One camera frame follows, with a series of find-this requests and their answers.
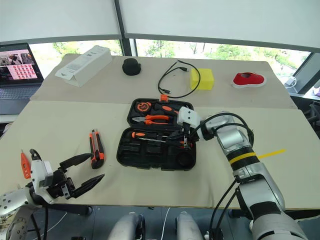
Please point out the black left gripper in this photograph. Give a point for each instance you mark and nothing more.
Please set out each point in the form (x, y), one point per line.
(58, 183)

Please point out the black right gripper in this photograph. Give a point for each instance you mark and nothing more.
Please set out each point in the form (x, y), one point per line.
(190, 136)

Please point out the black plastic tool case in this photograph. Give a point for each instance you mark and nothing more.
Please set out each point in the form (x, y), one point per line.
(140, 156)

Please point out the orange case latch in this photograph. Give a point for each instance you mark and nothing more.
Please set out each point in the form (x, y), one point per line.
(164, 98)

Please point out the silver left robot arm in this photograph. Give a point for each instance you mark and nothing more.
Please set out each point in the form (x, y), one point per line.
(7, 200)

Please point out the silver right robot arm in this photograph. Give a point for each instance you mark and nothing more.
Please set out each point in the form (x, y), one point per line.
(260, 190)

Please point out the black tape roll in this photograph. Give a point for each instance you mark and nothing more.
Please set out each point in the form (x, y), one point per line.
(185, 158)

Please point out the orange black utility knife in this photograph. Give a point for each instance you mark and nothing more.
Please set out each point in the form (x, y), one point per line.
(96, 147)

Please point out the black table crossbar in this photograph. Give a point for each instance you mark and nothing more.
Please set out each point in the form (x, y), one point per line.
(72, 209)

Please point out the orange black screwdriver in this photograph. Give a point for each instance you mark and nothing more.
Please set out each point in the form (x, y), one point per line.
(138, 135)

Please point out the orange black tape measure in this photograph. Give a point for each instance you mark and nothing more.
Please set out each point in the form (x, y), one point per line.
(143, 106)

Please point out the orange tester pen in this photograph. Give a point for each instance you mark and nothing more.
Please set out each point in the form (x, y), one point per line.
(25, 165)

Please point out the yellow sponge block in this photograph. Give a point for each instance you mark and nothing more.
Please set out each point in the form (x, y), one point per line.
(206, 78)

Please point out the silver rounded robot leg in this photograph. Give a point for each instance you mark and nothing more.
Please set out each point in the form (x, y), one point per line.
(126, 226)
(186, 226)

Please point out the black round pouch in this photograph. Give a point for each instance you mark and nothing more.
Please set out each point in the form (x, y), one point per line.
(131, 66)

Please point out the red white shoe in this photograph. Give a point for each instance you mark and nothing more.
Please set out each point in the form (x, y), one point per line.
(248, 79)

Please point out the yellow tape strip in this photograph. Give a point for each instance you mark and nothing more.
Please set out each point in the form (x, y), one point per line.
(272, 153)

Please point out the white cardboard box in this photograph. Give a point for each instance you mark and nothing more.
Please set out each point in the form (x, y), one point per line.
(82, 66)

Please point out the open laptop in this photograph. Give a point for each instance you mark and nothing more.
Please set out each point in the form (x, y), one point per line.
(17, 75)

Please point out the white charger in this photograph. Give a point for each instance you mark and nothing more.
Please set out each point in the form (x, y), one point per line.
(290, 82)

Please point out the white roller blind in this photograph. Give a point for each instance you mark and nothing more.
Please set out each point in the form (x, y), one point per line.
(57, 17)
(220, 20)

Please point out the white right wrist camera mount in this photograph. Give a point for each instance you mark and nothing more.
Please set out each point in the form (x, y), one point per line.
(188, 116)

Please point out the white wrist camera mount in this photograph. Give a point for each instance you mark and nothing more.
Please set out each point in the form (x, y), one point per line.
(37, 175)
(188, 116)

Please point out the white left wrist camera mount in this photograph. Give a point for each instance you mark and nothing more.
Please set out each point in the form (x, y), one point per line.
(37, 175)

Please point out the dark window frame post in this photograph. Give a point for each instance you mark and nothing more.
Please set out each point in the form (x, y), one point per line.
(127, 45)

